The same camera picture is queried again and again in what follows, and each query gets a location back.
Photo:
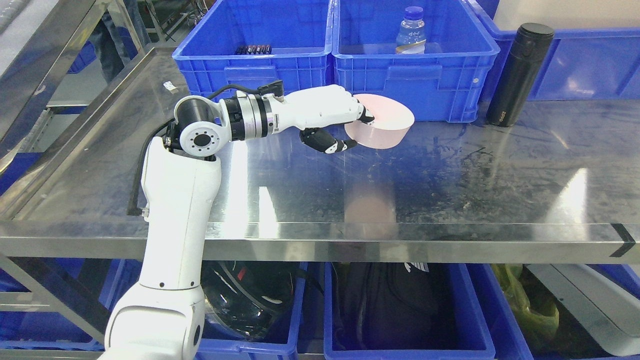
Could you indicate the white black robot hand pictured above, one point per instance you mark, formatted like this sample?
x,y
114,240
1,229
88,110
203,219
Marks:
x,y
312,110

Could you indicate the pink plastic bowl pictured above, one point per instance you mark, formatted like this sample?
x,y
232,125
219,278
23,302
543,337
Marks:
x,y
392,121

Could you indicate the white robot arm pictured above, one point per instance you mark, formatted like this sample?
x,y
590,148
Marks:
x,y
164,314

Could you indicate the blue crate left on shelf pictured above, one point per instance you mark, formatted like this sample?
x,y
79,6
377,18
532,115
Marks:
x,y
256,42

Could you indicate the blue crate on shelf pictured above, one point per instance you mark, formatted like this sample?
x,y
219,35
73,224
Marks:
x,y
443,84
594,55
256,42

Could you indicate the blue crate middle on shelf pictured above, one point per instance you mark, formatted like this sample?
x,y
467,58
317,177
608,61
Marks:
x,y
443,84

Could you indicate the lower blue crate middle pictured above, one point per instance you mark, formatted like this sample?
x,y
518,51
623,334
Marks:
x,y
474,339

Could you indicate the stainless steel shelf rack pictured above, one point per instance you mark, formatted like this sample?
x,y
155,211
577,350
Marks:
x,y
559,187

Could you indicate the blue crate right on shelf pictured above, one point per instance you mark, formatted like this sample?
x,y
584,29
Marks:
x,y
594,55

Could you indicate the row of black batteries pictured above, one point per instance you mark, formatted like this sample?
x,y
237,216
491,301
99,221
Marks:
x,y
254,49

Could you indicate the clear water bottle blue cap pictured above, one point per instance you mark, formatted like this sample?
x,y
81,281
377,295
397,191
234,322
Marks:
x,y
411,38

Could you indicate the small white paper scrap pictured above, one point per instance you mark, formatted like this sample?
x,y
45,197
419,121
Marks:
x,y
169,86

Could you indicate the black bag in crate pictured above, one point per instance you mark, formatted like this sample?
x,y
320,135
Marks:
x,y
392,306

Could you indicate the black thermos flask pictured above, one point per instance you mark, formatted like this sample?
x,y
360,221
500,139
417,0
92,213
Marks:
x,y
526,55

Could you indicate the lower blue crate left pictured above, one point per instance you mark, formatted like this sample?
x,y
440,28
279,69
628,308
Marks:
x,y
280,344

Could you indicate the green plastic bag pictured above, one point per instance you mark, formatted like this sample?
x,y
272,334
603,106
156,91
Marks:
x,y
533,306

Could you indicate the white grey device box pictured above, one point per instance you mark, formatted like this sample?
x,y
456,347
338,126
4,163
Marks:
x,y
603,298

